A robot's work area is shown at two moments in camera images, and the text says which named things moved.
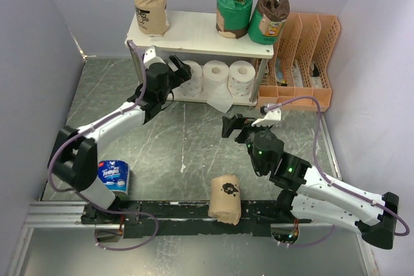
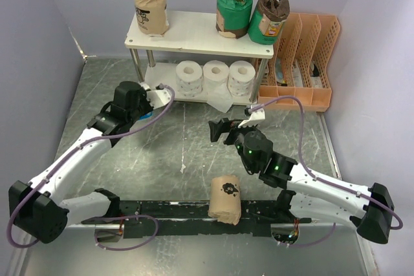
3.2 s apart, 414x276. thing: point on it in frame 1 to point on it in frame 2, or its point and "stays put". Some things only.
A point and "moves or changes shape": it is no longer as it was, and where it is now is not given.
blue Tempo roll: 115,174 moves or changes shape
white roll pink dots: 193,87 stays put
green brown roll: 233,5 stays put
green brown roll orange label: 268,19 stays put
